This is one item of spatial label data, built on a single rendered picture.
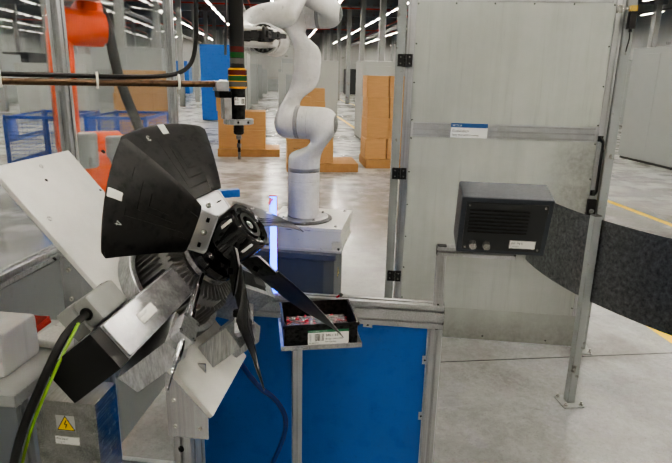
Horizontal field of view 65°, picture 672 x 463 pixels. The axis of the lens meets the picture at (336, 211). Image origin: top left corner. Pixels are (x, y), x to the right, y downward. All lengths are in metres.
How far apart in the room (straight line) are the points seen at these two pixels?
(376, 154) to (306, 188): 7.57
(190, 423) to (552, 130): 2.42
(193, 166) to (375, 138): 8.22
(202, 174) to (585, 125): 2.33
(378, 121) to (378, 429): 7.83
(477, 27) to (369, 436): 2.10
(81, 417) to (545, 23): 2.71
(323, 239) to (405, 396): 0.61
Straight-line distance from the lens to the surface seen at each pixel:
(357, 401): 1.92
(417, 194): 3.09
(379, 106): 9.41
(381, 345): 1.80
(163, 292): 1.14
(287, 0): 1.73
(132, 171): 1.05
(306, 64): 1.96
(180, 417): 1.39
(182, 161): 1.33
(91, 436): 1.41
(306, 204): 1.97
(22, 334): 1.50
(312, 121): 1.92
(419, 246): 3.17
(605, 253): 2.70
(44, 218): 1.25
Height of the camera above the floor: 1.55
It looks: 14 degrees down
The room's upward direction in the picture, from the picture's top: 1 degrees clockwise
